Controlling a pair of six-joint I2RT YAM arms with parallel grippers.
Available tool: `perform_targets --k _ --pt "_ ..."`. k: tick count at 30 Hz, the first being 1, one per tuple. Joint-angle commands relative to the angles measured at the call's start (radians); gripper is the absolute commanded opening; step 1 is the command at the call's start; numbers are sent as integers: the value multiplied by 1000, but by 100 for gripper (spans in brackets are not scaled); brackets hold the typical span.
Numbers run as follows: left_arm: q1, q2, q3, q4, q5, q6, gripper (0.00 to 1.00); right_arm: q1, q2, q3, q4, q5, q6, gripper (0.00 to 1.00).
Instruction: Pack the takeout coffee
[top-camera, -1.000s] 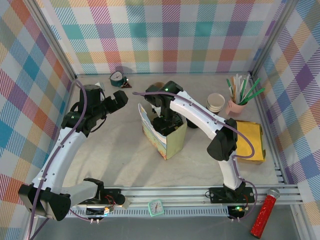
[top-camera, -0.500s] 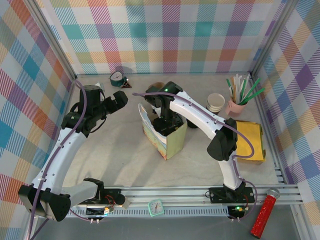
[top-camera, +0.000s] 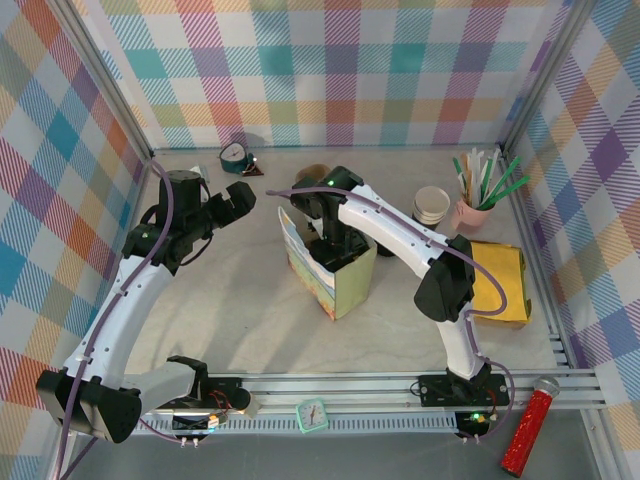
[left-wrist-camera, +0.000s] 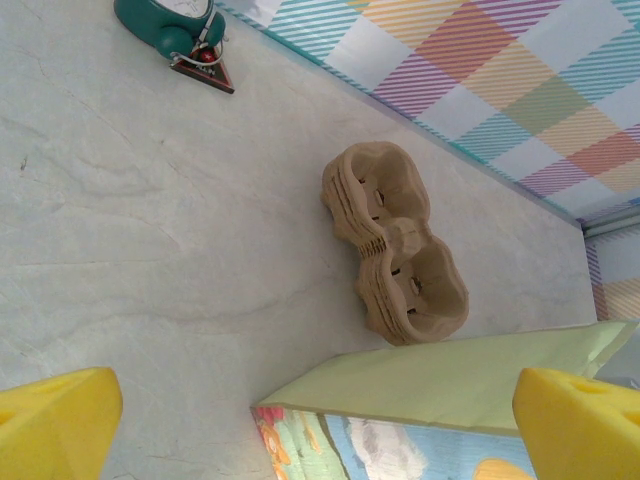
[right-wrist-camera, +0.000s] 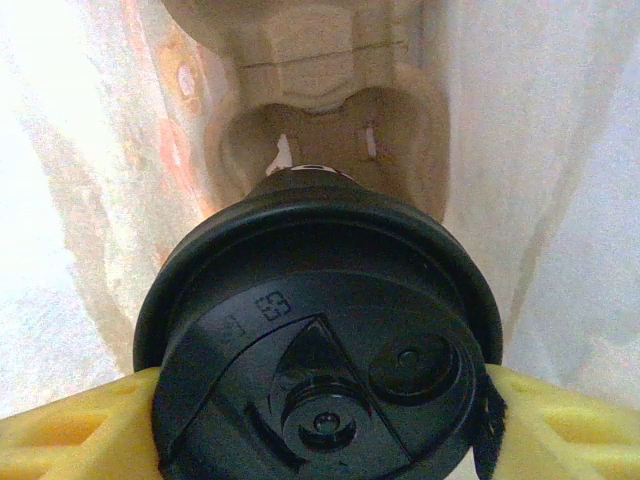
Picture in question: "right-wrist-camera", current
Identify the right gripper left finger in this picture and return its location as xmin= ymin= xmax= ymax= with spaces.
xmin=0 ymin=367 xmax=162 ymax=480

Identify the black plastic cup lid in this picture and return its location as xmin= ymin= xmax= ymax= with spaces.
xmin=134 ymin=199 xmax=504 ymax=480

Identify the brown cardboard cup carrier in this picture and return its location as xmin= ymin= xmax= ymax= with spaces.
xmin=167 ymin=0 xmax=451 ymax=226

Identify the printed paper gift bag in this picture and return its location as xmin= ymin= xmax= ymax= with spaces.
xmin=0 ymin=0 xmax=640 ymax=416

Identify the black paper coffee cup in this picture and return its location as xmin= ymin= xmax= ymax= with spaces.
xmin=247 ymin=162 xmax=374 ymax=211

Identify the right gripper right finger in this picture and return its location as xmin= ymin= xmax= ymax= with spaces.
xmin=469 ymin=362 xmax=640 ymax=480

